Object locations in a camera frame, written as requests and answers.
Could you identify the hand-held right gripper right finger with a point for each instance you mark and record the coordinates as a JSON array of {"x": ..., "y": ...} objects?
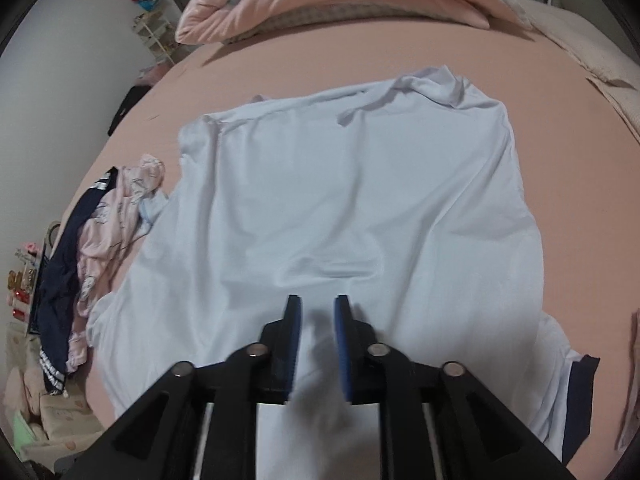
[{"x": 344, "y": 355}]

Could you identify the white shelf rack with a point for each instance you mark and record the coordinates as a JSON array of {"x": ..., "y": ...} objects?
[{"x": 155, "y": 37}]

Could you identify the small colourful trinkets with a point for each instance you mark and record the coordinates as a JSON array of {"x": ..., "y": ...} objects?
[{"x": 22, "y": 285}]

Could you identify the pink bed sheet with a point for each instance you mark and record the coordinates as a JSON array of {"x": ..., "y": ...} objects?
[{"x": 575, "y": 185}]

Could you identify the beige checked blanket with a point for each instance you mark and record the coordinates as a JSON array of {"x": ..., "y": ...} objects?
[{"x": 590, "y": 50}]

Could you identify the black bag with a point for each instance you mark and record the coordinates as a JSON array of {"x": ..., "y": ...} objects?
[{"x": 127, "y": 107}]

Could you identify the white t-shirt with navy trim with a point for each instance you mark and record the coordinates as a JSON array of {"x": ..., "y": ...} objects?
[{"x": 350, "y": 200}]

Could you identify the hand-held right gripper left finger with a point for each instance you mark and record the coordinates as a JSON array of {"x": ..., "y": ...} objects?
[{"x": 294, "y": 345}]

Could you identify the navy garment with silver stripes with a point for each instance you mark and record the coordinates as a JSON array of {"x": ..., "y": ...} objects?
[{"x": 62, "y": 280}]

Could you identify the folded pink quilt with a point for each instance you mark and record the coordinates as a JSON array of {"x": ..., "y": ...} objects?
[{"x": 320, "y": 0}]

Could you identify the pink cartoon print pajamas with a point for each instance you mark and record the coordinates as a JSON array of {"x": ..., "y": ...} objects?
[{"x": 107, "y": 240}]

